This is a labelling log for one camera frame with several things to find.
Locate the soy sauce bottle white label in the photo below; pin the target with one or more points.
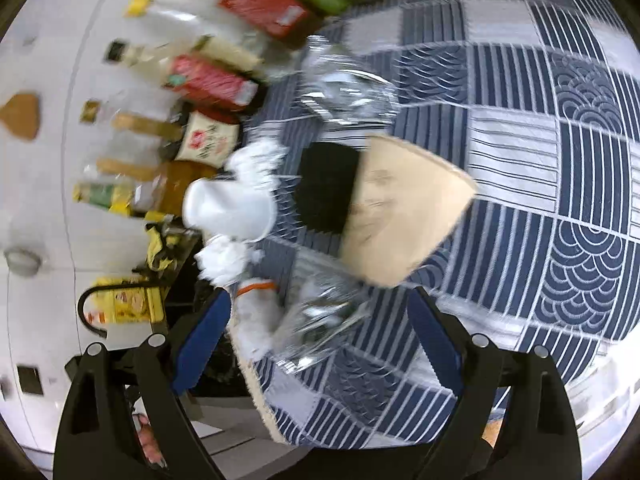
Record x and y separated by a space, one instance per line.
205 142

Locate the round white wall hook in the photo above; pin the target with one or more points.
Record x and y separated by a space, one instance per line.
22 261

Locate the yellow wall sticker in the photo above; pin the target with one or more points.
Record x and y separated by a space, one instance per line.
137 5

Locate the clear bottle with beige label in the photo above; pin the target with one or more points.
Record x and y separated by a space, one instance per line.
225 52

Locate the white bottle with orange band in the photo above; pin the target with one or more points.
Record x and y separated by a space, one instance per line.
257 315

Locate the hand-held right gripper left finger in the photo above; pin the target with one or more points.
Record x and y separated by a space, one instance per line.
200 345

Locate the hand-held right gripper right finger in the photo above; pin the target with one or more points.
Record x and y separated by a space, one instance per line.
435 345

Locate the yellow green label bottle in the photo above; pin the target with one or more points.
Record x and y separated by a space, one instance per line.
102 195

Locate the beige kraft paper piece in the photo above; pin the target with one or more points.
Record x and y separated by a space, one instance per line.
400 210

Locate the yellow plastic bag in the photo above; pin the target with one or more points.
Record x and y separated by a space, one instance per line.
160 247

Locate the white cup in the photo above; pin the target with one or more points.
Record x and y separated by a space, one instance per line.
225 210

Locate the brown wooden wall hanger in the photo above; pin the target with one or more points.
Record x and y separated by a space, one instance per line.
22 115

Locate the black sponge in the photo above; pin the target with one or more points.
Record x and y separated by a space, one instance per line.
327 187

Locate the red label bottle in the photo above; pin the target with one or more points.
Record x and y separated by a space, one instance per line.
265 5
210 82

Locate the yellow label oil jug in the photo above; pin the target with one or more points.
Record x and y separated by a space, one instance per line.
130 305

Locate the amber bottle with gold neck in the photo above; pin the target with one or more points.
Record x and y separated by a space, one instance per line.
175 185

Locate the white tissue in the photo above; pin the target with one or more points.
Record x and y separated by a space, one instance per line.
225 260
255 160

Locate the blue white patterned tablecloth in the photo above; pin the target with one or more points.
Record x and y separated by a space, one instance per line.
525 160

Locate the clear plastic wrap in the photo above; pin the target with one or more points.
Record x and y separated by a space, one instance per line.
345 90
320 320

